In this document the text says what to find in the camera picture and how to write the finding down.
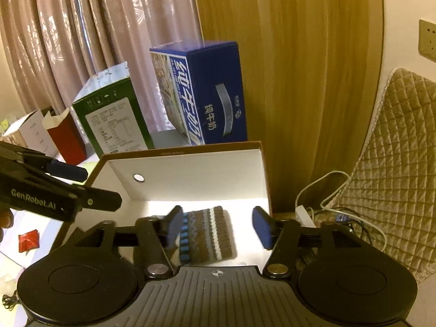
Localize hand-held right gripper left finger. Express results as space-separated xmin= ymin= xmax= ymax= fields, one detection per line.
xmin=75 ymin=205 xmax=183 ymax=278

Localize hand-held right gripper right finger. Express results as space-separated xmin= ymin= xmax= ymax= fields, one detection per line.
xmin=253 ymin=206 xmax=362 ymax=278

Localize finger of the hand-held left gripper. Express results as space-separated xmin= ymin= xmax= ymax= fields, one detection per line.
xmin=20 ymin=165 xmax=122 ymax=211
xmin=0 ymin=143 xmax=88 ymax=183

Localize brown patterned knitted sock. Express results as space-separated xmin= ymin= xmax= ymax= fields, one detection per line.
xmin=180 ymin=206 xmax=238 ymax=264

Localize red snack packet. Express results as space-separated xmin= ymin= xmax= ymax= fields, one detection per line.
xmin=18 ymin=230 xmax=41 ymax=253

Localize brown storage box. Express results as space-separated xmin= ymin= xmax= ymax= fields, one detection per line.
xmin=51 ymin=140 xmax=273 ymax=270

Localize person's left hand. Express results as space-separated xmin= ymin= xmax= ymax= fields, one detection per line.
xmin=0 ymin=208 xmax=14 ymax=242

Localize open dark red carton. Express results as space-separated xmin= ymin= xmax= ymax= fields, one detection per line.
xmin=43 ymin=107 xmax=87 ymax=165

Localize checked tablecloth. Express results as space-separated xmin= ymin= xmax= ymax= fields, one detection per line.
xmin=0 ymin=157 xmax=103 ymax=327

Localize white power strip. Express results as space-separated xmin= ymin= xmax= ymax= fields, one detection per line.
xmin=296 ymin=205 xmax=316 ymax=227

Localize white product box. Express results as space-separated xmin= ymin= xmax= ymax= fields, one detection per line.
xmin=2 ymin=109 xmax=57 ymax=159

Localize green milk carton box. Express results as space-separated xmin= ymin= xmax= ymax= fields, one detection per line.
xmin=71 ymin=62 xmax=154 ymax=159

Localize blue milk carton box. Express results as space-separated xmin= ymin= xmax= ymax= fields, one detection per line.
xmin=149 ymin=40 xmax=249 ymax=146

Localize quilted beige chair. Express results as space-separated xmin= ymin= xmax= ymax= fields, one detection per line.
xmin=335 ymin=68 xmax=436 ymax=283

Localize pink patterned curtain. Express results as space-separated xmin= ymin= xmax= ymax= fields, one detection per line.
xmin=0 ymin=0 xmax=205 ymax=133

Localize white cable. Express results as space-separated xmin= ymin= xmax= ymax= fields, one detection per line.
xmin=295 ymin=170 xmax=387 ymax=256

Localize dark cables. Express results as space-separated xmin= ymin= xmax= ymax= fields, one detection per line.
xmin=313 ymin=208 xmax=375 ymax=246

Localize beige wall socket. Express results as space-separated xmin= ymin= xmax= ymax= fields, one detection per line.
xmin=418 ymin=19 xmax=436 ymax=63

